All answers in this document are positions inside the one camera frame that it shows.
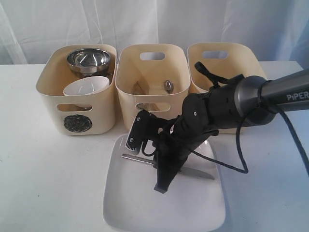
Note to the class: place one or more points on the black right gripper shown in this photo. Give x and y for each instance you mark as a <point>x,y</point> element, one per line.
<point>176,143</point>

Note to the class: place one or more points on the stainless steel knife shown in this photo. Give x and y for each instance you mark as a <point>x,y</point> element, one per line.
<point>184,170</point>

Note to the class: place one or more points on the stainless steel spoon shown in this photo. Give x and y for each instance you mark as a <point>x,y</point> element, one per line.
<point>168,86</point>

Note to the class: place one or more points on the white plastic bowl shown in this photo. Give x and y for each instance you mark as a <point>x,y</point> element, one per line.
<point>90,86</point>

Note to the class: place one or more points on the stainless steel bowl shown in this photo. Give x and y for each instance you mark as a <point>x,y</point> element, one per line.
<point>88,60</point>

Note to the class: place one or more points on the small stainless steel fork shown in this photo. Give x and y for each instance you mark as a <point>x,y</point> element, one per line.
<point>141,106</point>

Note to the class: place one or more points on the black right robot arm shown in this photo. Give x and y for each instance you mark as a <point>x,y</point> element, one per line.
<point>243,102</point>

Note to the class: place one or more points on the white square plate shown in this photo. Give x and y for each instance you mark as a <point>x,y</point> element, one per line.
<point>191,204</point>

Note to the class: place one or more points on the cream bin with circle mark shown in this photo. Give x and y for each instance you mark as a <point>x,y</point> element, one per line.
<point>77,115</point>

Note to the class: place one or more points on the cream bin with triangle mark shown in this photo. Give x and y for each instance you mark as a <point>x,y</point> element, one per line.
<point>153,64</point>

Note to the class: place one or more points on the cream bin with square mark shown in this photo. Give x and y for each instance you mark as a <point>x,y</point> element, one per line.
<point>225,60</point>

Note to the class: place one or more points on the white backdrop curtain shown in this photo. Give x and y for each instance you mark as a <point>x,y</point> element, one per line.
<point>32,30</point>

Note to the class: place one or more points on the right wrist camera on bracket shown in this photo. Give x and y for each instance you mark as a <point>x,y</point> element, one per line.
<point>145,127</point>

